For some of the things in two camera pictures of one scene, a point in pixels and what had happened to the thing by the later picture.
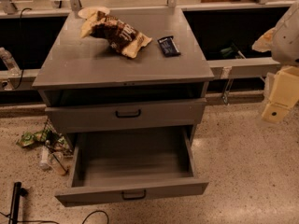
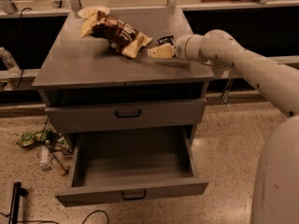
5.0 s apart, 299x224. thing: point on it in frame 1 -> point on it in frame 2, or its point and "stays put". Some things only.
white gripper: (287, 39) -> (181, 49)
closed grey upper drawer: (66, 119) stays put
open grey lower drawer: (130, 161) stays put
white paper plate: (88, 11) stays put
